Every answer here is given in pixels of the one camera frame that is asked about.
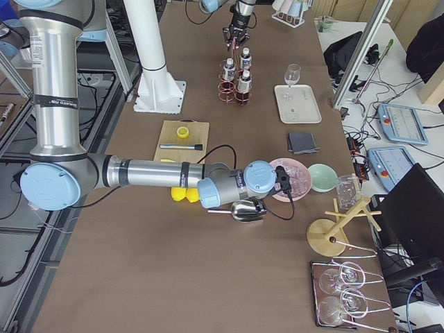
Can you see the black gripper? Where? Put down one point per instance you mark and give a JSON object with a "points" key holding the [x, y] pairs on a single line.
{"points": [[261, 205], [239, 21]]}

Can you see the copper wire bottle basket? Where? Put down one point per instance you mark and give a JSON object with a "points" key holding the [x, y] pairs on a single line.
{"points": [[230, 96]]}

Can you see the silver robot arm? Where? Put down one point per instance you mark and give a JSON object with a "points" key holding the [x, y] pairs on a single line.
{"points": [[61, 170], [241, 10]]}

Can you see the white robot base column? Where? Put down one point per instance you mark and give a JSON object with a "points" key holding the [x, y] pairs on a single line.
{"points": [[158, 91]]}

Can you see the tea bottle in basket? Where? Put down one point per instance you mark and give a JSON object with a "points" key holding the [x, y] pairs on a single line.
{"points": [[245, 59], [228, 73]]}

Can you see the pink bowl of ice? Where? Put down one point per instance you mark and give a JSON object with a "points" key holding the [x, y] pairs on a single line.
{"points": [[300, 178]]}

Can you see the grey folded cloth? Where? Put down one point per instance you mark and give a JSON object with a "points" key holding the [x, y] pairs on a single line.
{"points": [[299, 143]]}

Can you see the green empty bowl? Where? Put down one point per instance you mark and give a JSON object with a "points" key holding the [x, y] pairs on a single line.
{"points": [[323, 177]]}

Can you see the steel ice scoop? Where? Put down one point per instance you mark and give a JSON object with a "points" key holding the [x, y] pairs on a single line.
{"points": [[244, 211]]}

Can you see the white mug rack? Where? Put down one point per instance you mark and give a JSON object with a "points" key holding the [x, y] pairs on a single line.
{"points": [[290, 12]]}

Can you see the clear glass jar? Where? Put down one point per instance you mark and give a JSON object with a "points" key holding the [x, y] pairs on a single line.
{"points": [[348, 191]]}

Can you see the wooden cup tree stand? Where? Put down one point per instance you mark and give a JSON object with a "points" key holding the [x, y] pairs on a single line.
{"points": [[327, 237]]}

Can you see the cream rabbit serving tray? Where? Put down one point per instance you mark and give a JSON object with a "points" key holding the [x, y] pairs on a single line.
{"points": [[297, 105]]}

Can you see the clear wine glass on tray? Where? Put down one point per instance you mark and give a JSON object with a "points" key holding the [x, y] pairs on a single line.
{"points": [[291, 77]]}

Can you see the steel muddler black tip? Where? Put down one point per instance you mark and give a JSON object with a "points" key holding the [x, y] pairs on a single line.
{"points": [[192, 147]]}

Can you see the yellow lemon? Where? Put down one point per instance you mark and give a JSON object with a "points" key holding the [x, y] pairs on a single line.
{"points": [[192, 195], [178, 193]]}

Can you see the bamboo cutting board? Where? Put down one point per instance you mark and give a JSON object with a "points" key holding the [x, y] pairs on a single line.
{"points": [[198, 135]]}

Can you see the blue teach pendant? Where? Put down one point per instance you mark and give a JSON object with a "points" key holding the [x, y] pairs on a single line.
{"points": [[390, 164], [401, 124]]}

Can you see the half lemon slice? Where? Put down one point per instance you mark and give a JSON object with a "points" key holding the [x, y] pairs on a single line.
{"points": [[182, 132]]}

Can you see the black glass tray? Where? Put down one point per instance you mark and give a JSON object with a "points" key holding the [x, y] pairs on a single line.
{"points": [[316, 270]]}

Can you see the upturned wine glass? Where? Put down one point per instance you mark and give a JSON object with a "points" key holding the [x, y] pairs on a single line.
{"points": [[338, 310], [336, 279]]}

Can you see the black monitor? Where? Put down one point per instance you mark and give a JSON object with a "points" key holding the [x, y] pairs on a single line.
{"points": [[413, 209]]}

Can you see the green handled grabber stick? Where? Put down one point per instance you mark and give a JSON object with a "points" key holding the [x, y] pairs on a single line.
{"points": [[356, 99]]}

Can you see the aluminium frame post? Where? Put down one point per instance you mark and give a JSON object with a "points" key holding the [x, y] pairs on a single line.
{"points": [[372, 27]]}

